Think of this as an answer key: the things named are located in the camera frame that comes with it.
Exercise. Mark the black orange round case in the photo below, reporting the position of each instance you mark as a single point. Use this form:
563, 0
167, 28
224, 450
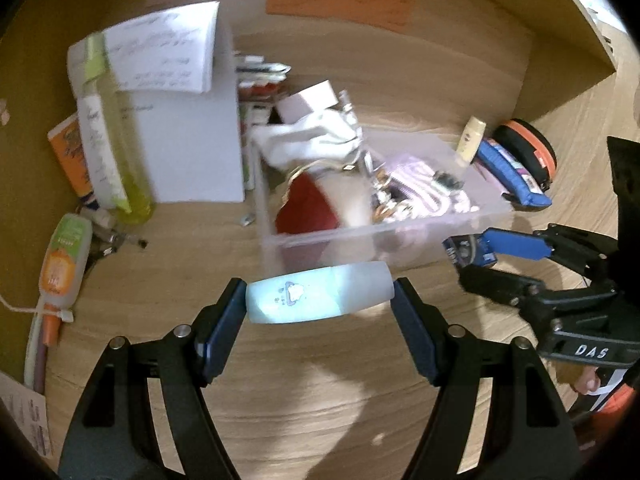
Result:
529, 147

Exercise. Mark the white paper box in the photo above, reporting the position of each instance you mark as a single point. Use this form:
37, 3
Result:
189, 144

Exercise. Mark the orange book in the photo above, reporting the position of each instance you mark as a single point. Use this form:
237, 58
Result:
65, 141

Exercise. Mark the yellow liquid bottle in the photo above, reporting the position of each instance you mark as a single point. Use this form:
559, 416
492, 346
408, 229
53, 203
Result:
110, 148

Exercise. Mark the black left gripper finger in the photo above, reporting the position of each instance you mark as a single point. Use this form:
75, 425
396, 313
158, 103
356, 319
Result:
497, 414
505, 287
142, 414

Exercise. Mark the person hand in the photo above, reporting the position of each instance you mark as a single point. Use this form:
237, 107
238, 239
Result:
587, 381

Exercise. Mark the orange green tube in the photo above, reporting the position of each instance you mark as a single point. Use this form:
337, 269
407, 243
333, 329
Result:
62, 272

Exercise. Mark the small white pink box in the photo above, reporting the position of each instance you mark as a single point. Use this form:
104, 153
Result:
315, 98

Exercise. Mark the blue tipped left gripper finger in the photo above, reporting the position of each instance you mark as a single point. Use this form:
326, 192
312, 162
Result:
535, 247

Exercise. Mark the white cloth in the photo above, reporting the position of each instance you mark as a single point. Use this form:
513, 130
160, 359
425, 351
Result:
319, 135

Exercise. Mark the orange sticky paper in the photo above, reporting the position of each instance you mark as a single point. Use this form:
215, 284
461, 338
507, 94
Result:
393, 15

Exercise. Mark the cream yellow small bottle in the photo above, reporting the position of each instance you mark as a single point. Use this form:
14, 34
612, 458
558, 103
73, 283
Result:
470, 140

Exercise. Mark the blue card pack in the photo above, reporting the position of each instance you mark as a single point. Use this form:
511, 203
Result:
469, 250

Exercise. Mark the white handwritten note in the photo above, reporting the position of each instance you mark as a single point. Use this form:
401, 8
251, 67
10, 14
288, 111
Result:
169, 50

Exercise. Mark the clear plastic storage bin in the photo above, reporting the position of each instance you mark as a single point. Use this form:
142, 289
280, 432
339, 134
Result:
360, 192

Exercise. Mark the printed paper sheet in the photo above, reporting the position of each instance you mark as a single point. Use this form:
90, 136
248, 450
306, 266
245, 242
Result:
28, 409

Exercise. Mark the lilac knitted cloth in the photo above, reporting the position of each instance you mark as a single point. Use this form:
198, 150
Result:
420, 195

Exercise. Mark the stack of markers and packs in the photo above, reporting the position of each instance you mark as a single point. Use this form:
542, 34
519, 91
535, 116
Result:
261, 84

